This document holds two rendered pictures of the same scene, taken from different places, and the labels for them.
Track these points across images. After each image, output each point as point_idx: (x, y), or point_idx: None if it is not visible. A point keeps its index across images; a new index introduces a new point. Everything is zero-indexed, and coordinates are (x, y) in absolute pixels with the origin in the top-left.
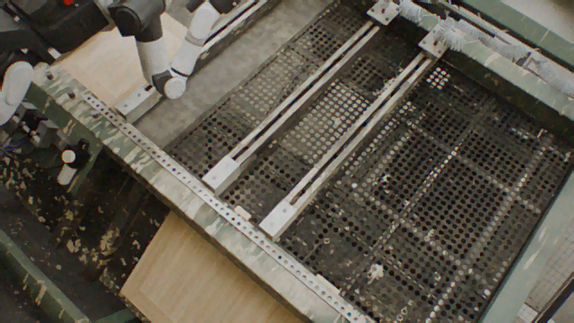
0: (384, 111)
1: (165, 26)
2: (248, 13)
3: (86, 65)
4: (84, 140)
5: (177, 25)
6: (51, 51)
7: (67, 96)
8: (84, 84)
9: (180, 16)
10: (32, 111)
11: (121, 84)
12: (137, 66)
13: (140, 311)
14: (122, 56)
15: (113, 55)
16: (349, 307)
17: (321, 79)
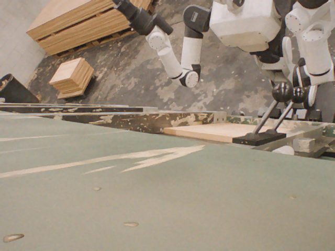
0: (21, 103)
1: (220, 133)
2: (109, 112)
3: (279, 129)
4: (235, 112)
5: (205, 132)
6: (320, 126)
7: (268, 118)
8: (266, 126)
9: (207, 141)
10: (278, 109)
11: (235, 126)
12: (229, 127)
13: None
14: (249, 129)
15: (260, 130)
16: None
17: (57, 106)
